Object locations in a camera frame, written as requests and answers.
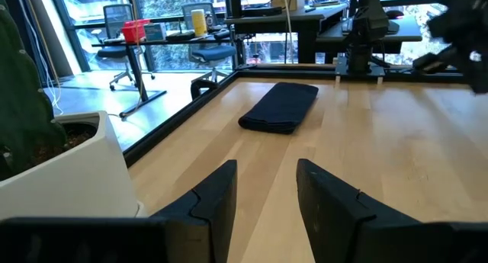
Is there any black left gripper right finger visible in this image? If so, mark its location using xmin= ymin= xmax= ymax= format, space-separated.
xmin=297 ymin=159 xmax=420 ymax=263

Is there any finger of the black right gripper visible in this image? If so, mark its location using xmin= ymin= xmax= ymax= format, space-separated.
xmin=413 ymin=49 xmax=462 ymax=75

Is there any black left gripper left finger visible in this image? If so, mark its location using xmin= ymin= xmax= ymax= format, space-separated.
xmin=152 ymin=160 xmax=238 ymax=263

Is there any folded dark blue cloth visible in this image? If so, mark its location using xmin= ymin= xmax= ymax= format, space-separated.
xmin=238 ymin=82 xmax=319 ymax=136

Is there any white plant pot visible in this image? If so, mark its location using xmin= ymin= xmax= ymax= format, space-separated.
xmin=0 ymin=110 xmax=140 ymax=221

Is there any thin black work table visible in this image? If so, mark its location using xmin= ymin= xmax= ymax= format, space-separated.
xmin=91 ymin=34 xmax=239 ymax=121

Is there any grey mesh office chair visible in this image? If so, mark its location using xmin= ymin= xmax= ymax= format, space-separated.
xmin=97 ymin=3 xmax=156 ymax=91
xmin=181 ymin=2 xmax=238 ymax=84

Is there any small black device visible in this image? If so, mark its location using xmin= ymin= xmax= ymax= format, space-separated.
xmin=165 ymin=30 xmax=196 ymax=42
xmin=213 ymin=27 xmax=232 ymax=41

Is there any grey teal box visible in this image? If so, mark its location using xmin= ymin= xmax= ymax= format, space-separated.
xmin=143 ymin=21 xmax=168 ymax=42

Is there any yellow cylindrical canister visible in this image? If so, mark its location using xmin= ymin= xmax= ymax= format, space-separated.
xmin=190 ymin=8 xmax=209 ymax=38

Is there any red plastic bin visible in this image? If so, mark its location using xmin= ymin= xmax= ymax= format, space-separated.
xmin=120 ymin=18 xmax=152 ymax=43

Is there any tall green cactus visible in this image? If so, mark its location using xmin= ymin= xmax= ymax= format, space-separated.
xmin=0 ymin=0 xmax=69 ymax=181

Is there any black frame foot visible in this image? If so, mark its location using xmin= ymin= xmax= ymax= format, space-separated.
xmin=189 ymin=79 xmax=219 ymax=101

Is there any white hanging cable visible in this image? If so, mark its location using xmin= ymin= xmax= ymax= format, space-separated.
xmin=281 ymin=0 xmax=297 ymax=65

